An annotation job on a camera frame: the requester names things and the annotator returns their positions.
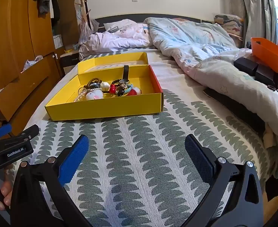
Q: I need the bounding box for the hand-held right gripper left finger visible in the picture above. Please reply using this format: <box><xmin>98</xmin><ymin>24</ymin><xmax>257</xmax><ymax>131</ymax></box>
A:
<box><xmin>10</xmin><ymin>134</ymin><xmax>92</xmax><ymax>227</ymax></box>

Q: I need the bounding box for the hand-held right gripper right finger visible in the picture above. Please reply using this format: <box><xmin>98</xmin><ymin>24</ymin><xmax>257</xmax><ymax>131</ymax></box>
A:
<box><xmin>174</xmin><ymin>134</ymin><xmax>265</xmax><ymax>227</ymax></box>

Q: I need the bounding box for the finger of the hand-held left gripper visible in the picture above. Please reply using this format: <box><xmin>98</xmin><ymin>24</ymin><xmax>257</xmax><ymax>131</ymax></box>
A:
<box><xmin>9</xmin><ymin>124</ymin><xmax>40</xmax><ymax>144</ymax></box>
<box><xmin>0</xmin><ymin>122</ymin><xmax>13</xmax><ymax>144</ymax></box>

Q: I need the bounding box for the yellow cardboard box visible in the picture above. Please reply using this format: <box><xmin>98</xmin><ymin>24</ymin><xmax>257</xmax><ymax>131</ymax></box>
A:
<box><xmin>45</xmin><ymin>52</ymin><xmax>164</xmax><ymax>121</ymax></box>

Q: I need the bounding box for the white plush rabbit toy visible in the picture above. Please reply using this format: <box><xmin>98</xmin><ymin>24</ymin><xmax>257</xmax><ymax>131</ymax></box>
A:
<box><xmin>85</xmin><ymin>89</ymin><xmax>104</xmax><ymax>100</ymax></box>

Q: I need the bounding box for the large brown rudraksha bracelet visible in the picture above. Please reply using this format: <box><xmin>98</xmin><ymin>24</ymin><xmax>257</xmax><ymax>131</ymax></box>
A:
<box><xmin>86</xmin><ymin>77</ymin><xmax>102</xmax><ymax>88</ymax></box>

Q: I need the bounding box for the dark strap wristwatch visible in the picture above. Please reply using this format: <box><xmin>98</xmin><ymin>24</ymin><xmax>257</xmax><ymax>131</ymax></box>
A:
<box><xmin>116</xmin><ymin>65</ymin><xmax>131</xmax><ymax>97</ymax></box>

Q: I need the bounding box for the person's left hand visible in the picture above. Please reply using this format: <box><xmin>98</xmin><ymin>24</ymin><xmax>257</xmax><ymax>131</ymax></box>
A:
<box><xmin>0</xmin><ymin>180</ymin><xmax>14</xmax><ymax>211</ymax></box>

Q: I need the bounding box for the white crumpled plastic bag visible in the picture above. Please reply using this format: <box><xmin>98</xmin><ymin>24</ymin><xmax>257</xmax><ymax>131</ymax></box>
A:
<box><xmin>22</xmin><ymin>55</ymin><xmax>44</xmax><ymax>73</ymax></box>

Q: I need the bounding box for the wooden wardrobe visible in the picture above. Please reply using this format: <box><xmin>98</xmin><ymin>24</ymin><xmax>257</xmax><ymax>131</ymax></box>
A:
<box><xmin>0</xmin><ymin>0</ymin><xmax>81</xmax><ymax>135</ymax></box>

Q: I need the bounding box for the dark nightstand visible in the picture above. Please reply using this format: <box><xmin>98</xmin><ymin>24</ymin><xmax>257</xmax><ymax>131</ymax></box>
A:
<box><xmin>60</xmin><ymin>50</ymin><xmax>80</xmax><ymax>75</ymax></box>

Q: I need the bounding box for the black box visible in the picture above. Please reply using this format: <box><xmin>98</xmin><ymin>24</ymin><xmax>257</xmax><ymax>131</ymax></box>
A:
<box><xmin>234</xmin><ymin>57</ymin><xmax>259</xmax><ymax>74</ymax></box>

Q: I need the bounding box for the light blue printed duvet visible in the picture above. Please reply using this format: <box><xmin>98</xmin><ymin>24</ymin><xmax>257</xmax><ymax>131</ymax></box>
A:
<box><xmin>144</xmin><ymin>16</ymin><xmax>278</xmax><ymax>178</ymax></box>

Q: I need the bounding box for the clear plastic bag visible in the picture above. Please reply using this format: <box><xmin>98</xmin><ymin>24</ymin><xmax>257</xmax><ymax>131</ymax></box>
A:
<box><xmin>79</xmin><ymin>19</ymin><xmax>100</xmax><ymax>46</ymax></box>

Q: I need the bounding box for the white pink quilt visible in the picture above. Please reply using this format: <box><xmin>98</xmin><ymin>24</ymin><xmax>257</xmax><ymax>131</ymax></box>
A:
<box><xmin>79</xmin><ymin>19</ymin><xmax>154</xmax><ymax>59</ymax></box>

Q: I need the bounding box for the orange plastic basket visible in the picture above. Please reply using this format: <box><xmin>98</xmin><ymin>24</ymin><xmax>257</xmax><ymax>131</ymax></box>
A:
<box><xmin>251</xmin><ymin>37</ymin><xmax>278</xmax><ymax>74</ymax></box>

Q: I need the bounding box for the black hanging garment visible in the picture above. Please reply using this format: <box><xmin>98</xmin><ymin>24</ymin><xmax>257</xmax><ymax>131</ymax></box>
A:
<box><xmin>50</xmin><ymin>0</ymin><xmax>60</xmax><ymax>27</ymax></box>

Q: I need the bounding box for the wooden coat rack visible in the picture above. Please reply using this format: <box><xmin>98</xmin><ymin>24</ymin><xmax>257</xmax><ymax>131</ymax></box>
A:
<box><xmin>73</xmin><ymin>0</ymin><xmax>92</xmax><ymax>30</ymax></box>

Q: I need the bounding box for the black belt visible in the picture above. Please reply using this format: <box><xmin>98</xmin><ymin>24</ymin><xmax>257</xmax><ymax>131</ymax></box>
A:
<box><xmin>82</xmin><ymin>0</ymin><xmax>94</xmax><ymax>29</ymax></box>

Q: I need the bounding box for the patterned pillow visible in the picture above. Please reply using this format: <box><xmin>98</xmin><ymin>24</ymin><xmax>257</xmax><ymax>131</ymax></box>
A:
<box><xmin>213</xmin><ymin>14</ymin><xmax>244</xmax><ymax>38</ymax></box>

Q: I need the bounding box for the white pillow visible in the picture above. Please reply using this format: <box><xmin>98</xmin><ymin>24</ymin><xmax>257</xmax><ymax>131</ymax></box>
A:
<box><xmin>103</xmin><ymin>19</ymin><xmax>139</xmax><ymax>32</ymax></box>

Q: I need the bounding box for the dark bed headboard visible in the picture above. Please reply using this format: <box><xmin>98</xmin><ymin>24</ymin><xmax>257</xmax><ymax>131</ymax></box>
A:
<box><xmin>94</xmin><ymin>13</ymin><xmax>215</xmax><ymax>29</ymax></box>

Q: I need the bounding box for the grey curtain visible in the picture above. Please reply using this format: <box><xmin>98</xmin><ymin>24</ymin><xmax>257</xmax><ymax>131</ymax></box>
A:
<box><xmin>218</xmin><ymin>0</ymin><xmax>278</xmax><ymax>50</ymax></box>

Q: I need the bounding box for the pearl bead bracelet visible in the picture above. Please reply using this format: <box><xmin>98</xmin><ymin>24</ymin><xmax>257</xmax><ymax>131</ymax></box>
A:
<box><xmin>74</xmin><ymin>91</ymin><xmax>87</xmax><ymax>103</ymax></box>

